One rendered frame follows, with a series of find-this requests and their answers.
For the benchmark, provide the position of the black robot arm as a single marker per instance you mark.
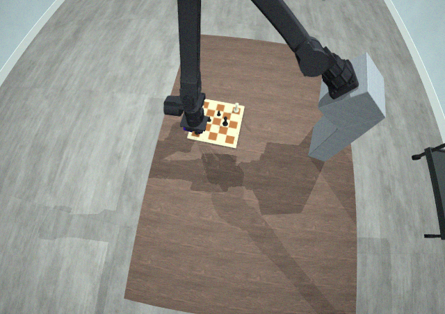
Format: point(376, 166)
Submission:
point(313, 59)

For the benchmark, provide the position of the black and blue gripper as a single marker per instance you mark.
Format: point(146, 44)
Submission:
point(194, 125)

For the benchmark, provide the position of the brown and cream checkered chessboard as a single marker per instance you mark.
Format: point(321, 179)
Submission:
point(215, 132)

